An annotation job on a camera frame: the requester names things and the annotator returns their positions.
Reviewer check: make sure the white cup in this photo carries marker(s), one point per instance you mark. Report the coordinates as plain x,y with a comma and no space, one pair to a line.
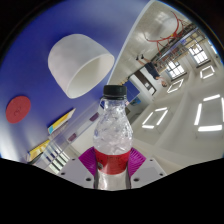
71,58

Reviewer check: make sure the ceiling lights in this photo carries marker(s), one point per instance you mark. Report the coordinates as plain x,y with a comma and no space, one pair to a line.
206,113

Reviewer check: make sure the blue red-legged tennis table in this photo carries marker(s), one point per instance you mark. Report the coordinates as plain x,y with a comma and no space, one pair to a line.
166,33

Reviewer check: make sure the blue folded tables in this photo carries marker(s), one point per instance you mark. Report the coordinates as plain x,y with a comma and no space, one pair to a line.
132,91

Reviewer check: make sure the shelf unit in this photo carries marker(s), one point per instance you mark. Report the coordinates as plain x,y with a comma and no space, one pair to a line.
181,46

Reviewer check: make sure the clear red-labelled drink bottle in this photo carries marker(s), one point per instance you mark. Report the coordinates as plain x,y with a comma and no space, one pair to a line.
112,140

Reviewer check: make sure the dark brown door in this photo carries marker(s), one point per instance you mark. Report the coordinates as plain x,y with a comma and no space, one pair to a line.
143,80

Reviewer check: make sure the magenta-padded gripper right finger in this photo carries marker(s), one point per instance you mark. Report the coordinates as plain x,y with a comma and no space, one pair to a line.
148,171

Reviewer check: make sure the blue and yellow book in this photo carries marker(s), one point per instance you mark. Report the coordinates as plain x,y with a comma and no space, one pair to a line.
61,121

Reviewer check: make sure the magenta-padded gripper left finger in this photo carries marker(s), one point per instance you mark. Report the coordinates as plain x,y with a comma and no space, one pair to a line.
75,171

